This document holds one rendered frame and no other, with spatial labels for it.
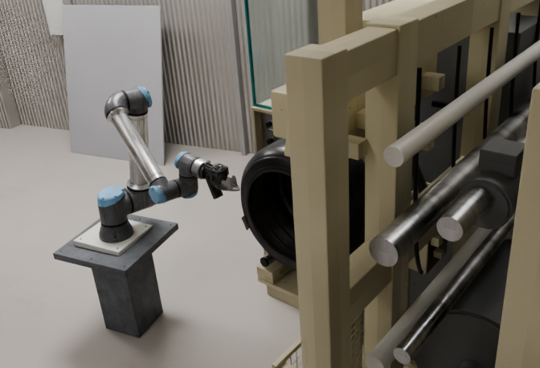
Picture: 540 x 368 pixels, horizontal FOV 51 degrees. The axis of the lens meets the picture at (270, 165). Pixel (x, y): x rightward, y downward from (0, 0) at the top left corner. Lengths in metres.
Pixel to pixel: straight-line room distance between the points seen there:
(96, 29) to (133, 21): 0.46
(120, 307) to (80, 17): 3.36
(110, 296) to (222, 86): 2.70
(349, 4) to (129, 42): 3.68
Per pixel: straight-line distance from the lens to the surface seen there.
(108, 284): 3.45
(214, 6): 5.37
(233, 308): 3.66
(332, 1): 2.25
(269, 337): 3.43
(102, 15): 5.87
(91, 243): 3.33
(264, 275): 2.48
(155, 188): 2.67
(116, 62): 5.78
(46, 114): 7.18
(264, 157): 2.18
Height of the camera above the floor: 2.30
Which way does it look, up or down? 25 degrees down
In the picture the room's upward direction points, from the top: 4 degrees counter-clockwise
